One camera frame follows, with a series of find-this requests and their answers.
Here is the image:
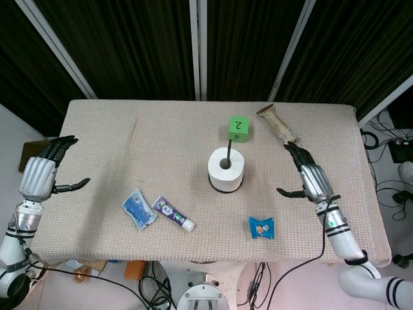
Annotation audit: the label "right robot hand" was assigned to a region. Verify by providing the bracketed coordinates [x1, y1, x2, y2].
[276, 141, 341, 203]

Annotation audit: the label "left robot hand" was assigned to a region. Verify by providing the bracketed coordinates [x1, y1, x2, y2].
[18, 135, 91, 202]

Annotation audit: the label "white toilet paper roll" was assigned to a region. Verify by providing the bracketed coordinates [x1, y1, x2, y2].
[207, 147, 245, 192]

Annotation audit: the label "metal robot base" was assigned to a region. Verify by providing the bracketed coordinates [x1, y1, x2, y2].
[176, 271, 232, 310]

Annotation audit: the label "brown cardboard sheet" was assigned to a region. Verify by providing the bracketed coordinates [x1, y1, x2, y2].
[18, 138, 50, 175]

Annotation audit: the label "brown snack bar wrapper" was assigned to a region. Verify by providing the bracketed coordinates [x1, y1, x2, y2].
[256, 103, 301, 145]

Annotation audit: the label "blue snack packet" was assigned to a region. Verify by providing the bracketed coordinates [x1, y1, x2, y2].
[247, 216, 277, 241]

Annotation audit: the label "black electronic device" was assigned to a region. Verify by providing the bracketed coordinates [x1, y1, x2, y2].
[387, 139, 413, 164]

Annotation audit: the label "green numbered foam cube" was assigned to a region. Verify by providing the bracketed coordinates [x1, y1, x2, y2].
[228, 116, 251, 143]

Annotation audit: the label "white round object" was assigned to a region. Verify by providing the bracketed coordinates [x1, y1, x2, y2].
[398, 161, 413, 191]

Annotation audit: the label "blue white wipes packet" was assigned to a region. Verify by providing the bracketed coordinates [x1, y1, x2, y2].
[121, 189, 158, 233]

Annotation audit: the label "orange plastic bottle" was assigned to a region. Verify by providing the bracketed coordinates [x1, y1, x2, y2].
[72, 263, 92, 285]

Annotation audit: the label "dark curtain panel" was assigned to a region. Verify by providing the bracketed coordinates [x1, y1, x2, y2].
[34, 0, 197, 101]
[0, 0, 88, 136]
[279, 0, 413, 121]
[205, 0, 306, 101]

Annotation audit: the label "beige waffle tablecloth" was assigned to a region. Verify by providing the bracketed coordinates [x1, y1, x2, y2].
[28, 99, 393, 268]

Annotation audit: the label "orange box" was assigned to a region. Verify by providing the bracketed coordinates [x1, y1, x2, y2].
[124, 260, 146, 280]

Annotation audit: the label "purple toothpaste tube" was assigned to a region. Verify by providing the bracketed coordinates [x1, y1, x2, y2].
[151, 196, 196, 233]

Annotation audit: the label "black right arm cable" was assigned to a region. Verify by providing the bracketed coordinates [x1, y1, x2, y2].
[267, 198, 335, 310]

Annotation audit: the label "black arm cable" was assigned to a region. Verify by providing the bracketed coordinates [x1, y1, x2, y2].
[6, 206, 152, 310]
[267, 198, 335, 310]

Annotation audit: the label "tangled black floor cables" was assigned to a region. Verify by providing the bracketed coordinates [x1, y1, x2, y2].
[359, 109, 413, 222]

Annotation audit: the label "black wire paper holder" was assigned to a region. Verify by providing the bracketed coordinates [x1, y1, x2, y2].
[208, 139, 243, 194]

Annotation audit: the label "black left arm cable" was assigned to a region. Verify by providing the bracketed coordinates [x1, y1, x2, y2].
[6, 206, 152, 310]

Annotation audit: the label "white frame post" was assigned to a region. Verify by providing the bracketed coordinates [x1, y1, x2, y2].
[189, 0, 208, 101]
[267, 0, 321, 101]
[14, 0, 98, 100]
[357, 76, 413, 127]

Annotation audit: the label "black floor cable bundle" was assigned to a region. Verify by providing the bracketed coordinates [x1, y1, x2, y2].
[138, 260, 177, 310]

